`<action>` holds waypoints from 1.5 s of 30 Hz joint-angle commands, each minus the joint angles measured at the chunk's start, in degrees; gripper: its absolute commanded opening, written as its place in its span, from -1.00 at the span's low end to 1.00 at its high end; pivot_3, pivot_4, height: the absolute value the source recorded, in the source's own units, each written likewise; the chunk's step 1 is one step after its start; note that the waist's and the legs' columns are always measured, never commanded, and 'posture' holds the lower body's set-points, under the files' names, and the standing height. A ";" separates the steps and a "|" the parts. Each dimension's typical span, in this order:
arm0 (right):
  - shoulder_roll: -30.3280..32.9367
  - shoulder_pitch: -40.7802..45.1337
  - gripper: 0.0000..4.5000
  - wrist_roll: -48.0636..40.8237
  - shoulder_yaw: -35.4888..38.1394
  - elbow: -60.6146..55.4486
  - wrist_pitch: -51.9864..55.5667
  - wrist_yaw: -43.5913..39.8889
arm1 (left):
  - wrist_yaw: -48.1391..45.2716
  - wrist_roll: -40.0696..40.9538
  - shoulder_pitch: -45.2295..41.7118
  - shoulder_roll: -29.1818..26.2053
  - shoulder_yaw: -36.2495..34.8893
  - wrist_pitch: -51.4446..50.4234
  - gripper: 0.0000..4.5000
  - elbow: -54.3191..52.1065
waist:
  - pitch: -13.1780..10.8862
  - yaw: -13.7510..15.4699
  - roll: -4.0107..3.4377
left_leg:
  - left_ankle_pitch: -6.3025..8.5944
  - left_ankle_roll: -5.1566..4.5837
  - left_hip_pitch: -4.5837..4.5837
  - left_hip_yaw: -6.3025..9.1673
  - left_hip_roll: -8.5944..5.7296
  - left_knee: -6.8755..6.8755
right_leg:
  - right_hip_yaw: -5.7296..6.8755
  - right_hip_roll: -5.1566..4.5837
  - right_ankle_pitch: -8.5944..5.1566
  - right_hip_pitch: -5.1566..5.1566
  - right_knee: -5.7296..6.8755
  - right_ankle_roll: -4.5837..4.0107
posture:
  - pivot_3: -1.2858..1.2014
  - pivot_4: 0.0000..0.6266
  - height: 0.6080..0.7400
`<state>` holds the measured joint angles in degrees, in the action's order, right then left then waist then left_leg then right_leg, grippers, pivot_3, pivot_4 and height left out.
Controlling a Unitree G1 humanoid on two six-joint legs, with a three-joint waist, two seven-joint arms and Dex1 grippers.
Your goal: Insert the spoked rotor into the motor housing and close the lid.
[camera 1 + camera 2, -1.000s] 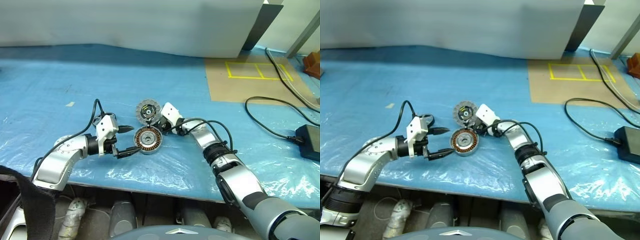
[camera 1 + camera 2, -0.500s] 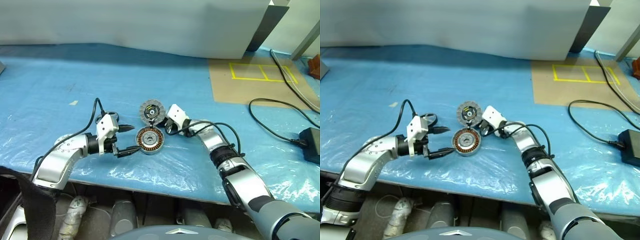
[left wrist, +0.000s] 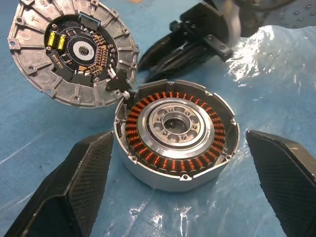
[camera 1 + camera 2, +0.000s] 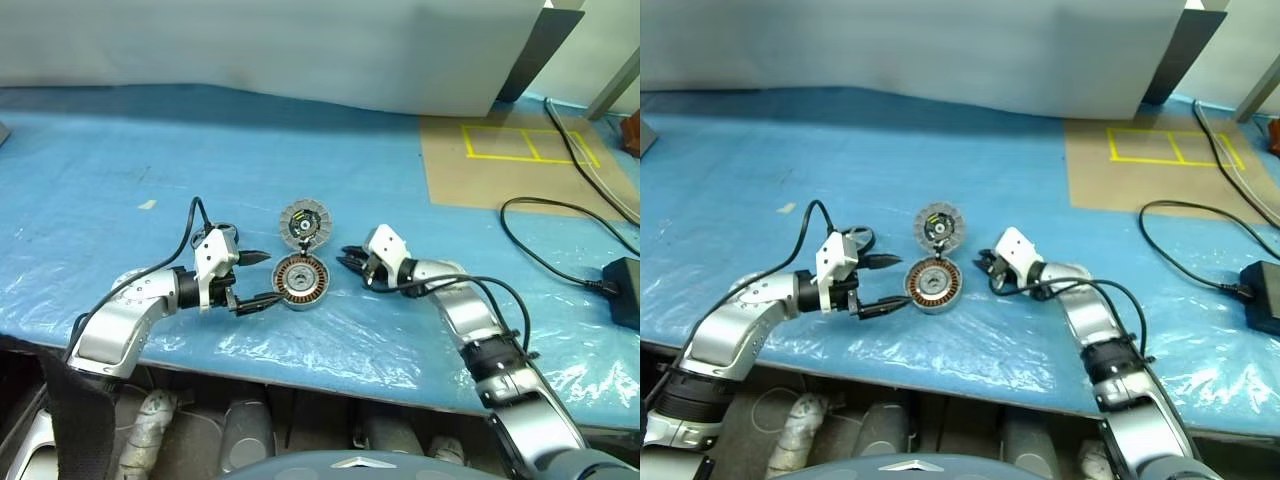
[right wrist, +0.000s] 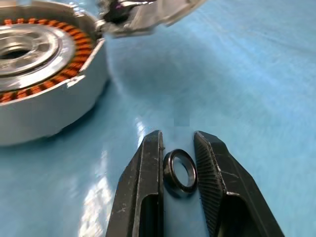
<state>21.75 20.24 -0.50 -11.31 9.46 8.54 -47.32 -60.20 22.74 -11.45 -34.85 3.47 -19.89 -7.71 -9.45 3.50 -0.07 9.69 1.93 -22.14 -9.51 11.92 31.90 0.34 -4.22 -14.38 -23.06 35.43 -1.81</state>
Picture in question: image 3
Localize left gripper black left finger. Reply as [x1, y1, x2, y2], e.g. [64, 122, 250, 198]
[4, 130, 115, 237]

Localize silver motor lid circuit board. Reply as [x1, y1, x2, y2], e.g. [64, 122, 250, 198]
[7, 0, 140, 109]

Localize silver motor housing copper windings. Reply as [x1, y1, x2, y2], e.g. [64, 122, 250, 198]
[113, 79, 240, 193]

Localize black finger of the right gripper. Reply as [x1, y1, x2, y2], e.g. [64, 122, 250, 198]
[144, 41, 208, 84]
[137, 33, 186, 72]

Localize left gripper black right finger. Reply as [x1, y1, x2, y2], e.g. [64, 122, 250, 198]
[245, 129, 316, 237]

